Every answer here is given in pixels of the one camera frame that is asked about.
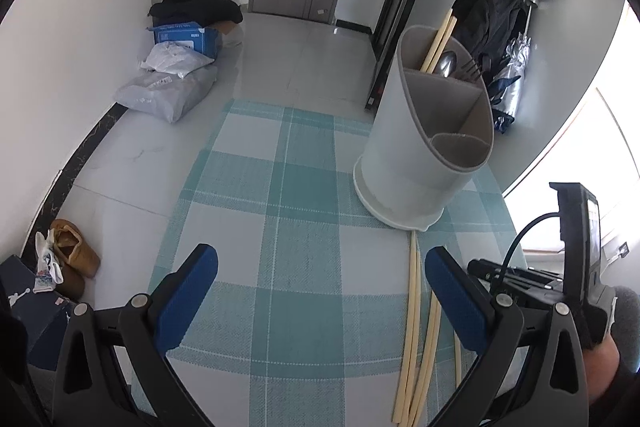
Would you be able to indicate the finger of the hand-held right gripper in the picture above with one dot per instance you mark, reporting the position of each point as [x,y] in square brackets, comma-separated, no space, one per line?
[530,279]

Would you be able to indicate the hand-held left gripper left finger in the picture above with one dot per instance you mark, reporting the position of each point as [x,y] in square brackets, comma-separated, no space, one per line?
[185,297]

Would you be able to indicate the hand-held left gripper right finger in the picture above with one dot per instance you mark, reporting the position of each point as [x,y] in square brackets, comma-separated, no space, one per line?
[457,302]

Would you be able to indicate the pale wooden chopstick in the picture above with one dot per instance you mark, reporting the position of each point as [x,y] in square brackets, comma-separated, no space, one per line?
[434,42]
[398,399]
[416,267]
[431,332]
[442,47]

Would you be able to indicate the white utensil holder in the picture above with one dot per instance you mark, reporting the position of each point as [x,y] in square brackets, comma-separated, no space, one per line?
[400,157]

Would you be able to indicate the metal fork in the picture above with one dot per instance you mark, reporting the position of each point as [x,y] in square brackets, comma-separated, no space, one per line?
[470,72]

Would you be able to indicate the metal spoon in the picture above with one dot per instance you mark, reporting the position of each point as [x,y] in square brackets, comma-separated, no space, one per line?
[446,64]

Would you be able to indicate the person's right forearm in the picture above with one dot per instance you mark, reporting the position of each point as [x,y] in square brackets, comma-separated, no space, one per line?
[627,322]

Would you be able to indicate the bright window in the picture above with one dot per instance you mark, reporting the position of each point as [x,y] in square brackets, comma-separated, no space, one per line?
[575,147]

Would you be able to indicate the teal plaid tablecloth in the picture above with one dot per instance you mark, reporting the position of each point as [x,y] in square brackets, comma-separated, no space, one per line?
[300,257]

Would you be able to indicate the white sock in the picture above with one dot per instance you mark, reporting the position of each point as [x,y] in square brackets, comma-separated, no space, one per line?
[47,264]

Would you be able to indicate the dark blue shoe box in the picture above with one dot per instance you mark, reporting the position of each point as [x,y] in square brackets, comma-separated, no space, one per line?
[30,317]

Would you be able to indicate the silver folded umbrella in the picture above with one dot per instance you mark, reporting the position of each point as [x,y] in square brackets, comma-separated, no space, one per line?
[510,82]

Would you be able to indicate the grey parcel bag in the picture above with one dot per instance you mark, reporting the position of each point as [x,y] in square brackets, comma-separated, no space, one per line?
[165,94]

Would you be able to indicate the white plastic parcel bag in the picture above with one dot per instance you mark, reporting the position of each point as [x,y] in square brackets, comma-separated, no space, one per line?
[172,57]

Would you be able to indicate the black backpack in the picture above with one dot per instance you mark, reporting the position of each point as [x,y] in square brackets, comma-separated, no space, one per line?
[492,22]

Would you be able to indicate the blue cardboard box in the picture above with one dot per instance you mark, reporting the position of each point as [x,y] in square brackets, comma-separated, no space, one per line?
[185,34]

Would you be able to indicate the brown cardboard box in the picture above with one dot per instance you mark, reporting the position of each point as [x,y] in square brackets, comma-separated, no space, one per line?
[230,29]

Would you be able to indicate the black clothing pile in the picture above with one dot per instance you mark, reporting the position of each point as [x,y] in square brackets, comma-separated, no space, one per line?
[200,9]

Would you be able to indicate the wall socket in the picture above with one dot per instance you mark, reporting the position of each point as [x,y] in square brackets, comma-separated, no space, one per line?
[623,250]

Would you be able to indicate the black door frame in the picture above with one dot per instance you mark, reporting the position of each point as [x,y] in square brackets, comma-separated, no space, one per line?
[395,17]

